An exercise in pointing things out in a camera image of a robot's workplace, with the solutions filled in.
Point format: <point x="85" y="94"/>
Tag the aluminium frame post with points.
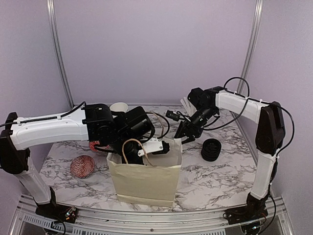
<point x="253" y="37"/>
<point x="58" y="51"/>

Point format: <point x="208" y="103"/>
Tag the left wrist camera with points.
<point x="154" y="146"/>

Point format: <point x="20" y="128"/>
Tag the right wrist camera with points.
<point x="176" y="116"/>

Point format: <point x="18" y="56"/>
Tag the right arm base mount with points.
<point x="254" y="209"/>

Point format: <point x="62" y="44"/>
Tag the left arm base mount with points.
<point x="54" y="210"/>

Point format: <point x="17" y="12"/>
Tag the brown paper takeout bag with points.
<point x="153" y="183"/>

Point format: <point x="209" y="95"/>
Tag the right aluminium frame post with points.
<point x="253" y="37"/>

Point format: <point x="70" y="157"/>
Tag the red geometric ceramic bowl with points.
<point x="82" y="166"/>

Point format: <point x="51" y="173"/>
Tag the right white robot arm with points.
<point x="275" y="126"/>

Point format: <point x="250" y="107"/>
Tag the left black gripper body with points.
<point x="127" y="147"/>

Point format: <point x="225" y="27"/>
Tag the left aluminium frame post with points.
<point x="58" y="51"/>

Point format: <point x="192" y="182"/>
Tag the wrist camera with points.
<point x="154" y="146"/>
<point x="176" y="116"/>

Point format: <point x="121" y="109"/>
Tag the red floral ceramic bowl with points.
<point x="95" y="146"/>

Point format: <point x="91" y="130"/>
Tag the front aluminium rail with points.
<point x="91" y="221"/>

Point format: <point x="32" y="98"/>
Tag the stack of black lids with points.
<point x="211" y="149"/>

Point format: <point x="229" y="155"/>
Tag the stack of white paper cups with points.
<point x="119" y="107"/>

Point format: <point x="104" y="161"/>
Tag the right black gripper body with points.
<point x="194" y="130"/>

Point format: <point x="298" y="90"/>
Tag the bundle of white wrapped straws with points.
<point x="189" y="107"/>

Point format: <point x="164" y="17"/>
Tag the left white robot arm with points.
<point x="95" y="122"/>

